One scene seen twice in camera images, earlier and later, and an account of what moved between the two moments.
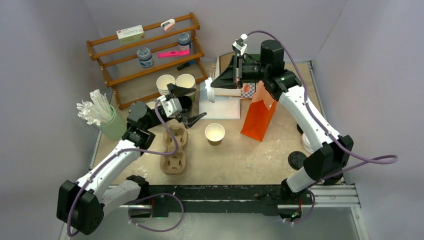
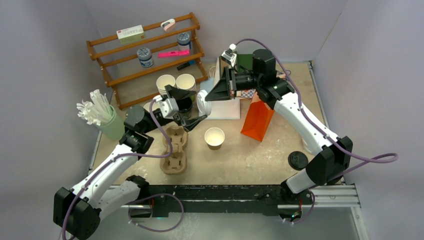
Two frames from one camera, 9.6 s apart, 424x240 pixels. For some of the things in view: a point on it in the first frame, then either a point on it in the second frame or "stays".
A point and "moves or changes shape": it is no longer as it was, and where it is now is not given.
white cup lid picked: [210, 90] to [204, 107]
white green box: [130, 35] stays
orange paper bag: [260, 113] stays
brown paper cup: [152, 104] stays
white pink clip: [166, 24] stays
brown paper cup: [214, 133] moves or changes shape
